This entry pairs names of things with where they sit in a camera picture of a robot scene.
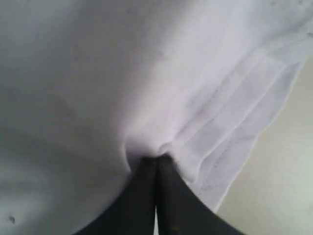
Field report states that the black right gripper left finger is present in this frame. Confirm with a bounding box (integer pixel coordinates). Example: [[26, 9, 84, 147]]
[[76, 158, 157, 235]]

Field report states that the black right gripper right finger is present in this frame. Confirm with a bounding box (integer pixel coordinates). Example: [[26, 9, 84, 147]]
[[155, 155, 242, 235]]

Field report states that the white t-shirt red Chinese patch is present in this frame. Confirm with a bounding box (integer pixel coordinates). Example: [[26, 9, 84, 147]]
[[0, 0, 313, 235]]

